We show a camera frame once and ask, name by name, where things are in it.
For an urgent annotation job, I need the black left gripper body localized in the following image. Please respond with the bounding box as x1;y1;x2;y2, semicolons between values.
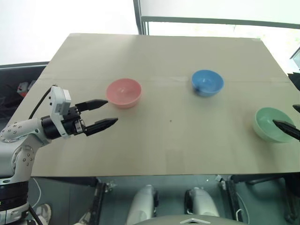
61;105;89;137

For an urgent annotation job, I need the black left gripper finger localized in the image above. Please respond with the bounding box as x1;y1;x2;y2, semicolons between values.
84;118;119;137
75;99;109;112

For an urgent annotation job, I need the green bowl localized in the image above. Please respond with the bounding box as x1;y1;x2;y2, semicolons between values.
252;107;296;143

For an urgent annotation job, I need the black object beside table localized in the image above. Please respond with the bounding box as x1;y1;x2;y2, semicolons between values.
287;71;300;91

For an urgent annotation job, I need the pink red bowl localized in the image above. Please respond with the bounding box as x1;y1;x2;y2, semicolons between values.
105;78;143;109

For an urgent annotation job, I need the red and white device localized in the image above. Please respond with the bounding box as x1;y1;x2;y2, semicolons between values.
17;82;30;97

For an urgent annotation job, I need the black table crossbar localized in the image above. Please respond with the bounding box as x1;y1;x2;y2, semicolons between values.
231;174;285;186

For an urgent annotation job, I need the dark storage bin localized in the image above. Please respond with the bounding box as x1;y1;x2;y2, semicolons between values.
0;61;50;113

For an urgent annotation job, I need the silver left robot leg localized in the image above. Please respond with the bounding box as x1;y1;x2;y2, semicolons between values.
126;184;159;225

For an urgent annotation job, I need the silver robot leg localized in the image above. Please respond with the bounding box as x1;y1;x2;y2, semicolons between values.
126;184;159;225
184;187;220;218

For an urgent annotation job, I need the blue bowl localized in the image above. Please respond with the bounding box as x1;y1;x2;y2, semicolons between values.
191;69;225;98

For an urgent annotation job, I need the white sneaker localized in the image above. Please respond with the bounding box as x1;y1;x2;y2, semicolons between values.
35;203;52;223
78;211;93;225

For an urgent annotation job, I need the silver right robot leg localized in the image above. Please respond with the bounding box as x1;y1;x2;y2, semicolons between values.
184;187;220;218

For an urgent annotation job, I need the dark grey robot torso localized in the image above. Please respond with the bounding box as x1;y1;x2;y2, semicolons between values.
133;214;237;225

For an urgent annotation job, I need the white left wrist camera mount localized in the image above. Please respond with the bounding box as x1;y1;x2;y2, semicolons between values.
48;85;72;139

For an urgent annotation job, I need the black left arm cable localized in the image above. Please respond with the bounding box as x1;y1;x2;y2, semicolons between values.
28;84;57;120

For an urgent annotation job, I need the black table leg frame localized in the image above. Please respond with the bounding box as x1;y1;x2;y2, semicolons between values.
90;182;105;225
225;180;242;222

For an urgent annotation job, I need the thin white floor cable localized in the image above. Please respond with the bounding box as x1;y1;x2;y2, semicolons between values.
32;177;42;208

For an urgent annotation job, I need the grey window frame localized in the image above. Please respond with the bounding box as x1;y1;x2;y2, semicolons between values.
133;0;300;36

